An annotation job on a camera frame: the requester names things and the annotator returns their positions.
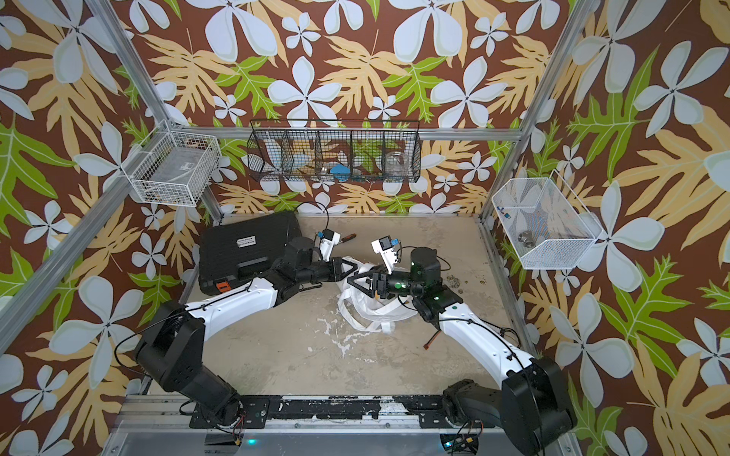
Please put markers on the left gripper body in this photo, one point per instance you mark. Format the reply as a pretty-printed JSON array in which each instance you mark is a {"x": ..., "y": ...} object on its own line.
[{"x": 321, "y": 272}]

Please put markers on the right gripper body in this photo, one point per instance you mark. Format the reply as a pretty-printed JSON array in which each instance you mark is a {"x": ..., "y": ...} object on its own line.
[{"x": 402, "y": 284}]

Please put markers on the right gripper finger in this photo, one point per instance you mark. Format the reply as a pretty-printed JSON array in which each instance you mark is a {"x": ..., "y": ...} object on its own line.
[
  {"x": 361, "y": 278},
  {"x": 367, "y": 288}
]

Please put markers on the white cartoon print pouch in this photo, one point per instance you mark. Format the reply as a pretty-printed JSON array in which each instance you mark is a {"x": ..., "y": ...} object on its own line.
[{"x": 372, "y": 315}]

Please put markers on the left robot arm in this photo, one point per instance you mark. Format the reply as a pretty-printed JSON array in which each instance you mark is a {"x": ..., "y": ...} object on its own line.
[{"x": 171, "y": 348}]

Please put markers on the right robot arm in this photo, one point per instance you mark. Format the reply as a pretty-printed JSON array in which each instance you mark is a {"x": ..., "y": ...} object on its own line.
[{"x": 530, "y": 403}]

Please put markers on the blue object in basket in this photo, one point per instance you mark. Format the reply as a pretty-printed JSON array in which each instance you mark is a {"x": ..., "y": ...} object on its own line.
[{"x": 341, "y": 173}]

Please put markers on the black plastic tool case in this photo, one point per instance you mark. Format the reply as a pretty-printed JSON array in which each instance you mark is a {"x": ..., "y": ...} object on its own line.
[{"x": 232, "y": 254}]

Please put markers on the white mesh basket right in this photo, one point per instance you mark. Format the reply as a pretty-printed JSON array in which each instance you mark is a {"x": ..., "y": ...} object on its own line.
[{"x": 546, "y": 223}]

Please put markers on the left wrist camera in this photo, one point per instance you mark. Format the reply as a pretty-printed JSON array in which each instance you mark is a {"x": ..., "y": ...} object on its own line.
[{"x": 328, "y": 239}]

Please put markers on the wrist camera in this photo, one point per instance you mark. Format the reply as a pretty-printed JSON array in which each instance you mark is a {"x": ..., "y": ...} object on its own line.
[
  {"x": 388, "y": 249},
  {"x": 328, "y": 239}
]

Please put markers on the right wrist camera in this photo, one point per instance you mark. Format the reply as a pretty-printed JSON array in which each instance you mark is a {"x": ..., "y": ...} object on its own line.
[{"x": 388, "y": 249}]

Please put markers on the black wire basket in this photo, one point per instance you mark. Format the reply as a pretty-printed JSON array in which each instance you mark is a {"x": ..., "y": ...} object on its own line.
[{"x": 374, "y": 150}]

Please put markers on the white wire basket left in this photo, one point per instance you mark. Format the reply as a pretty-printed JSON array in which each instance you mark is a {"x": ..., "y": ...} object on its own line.
[{"x": 173, "y": 166}]

